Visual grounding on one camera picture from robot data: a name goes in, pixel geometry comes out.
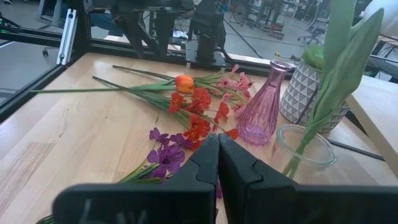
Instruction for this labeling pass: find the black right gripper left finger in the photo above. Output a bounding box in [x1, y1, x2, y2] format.
[52, 133, 220, 224]

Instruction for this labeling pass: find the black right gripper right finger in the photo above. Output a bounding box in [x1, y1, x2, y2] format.
[218, 133, 398, 224]

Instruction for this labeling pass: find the purple artificial flower spray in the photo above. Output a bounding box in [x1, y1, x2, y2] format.
[35, 127, 223, 224]

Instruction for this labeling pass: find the clear glass vase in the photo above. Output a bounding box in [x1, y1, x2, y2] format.
[275, 123, 339, 184]

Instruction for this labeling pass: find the red artificial flower spray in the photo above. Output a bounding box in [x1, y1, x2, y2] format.
[92, 76, 240, 152]

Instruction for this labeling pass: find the orange artificial tulip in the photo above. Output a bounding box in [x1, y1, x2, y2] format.
[29, 74, 195, 94]

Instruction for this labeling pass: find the pink artificial flower spray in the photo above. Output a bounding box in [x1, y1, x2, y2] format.
[112, 63, 254, 118]

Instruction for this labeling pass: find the white artificial tulip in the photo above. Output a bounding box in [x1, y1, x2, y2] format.
[281, 0, 398, 180]

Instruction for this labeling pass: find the light wooden shelf board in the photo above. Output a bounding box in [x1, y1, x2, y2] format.
[345, 74, 398, 178]

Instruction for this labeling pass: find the pink ribbed glass vase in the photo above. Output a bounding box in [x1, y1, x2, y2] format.
[236, 60, 293, 146]

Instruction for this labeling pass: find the grey geometric pot with plant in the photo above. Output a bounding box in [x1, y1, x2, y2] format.
[279, 45, 351, 134]

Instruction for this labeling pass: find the person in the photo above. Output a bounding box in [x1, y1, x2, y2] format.
[90, 12, 125, 37]

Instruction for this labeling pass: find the silver aluminium extrusion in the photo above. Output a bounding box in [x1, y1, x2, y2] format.
[55, 8, 78, 66]

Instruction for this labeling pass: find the black metal table frame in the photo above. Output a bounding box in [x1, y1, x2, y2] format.
[0, 0, 398, 162]

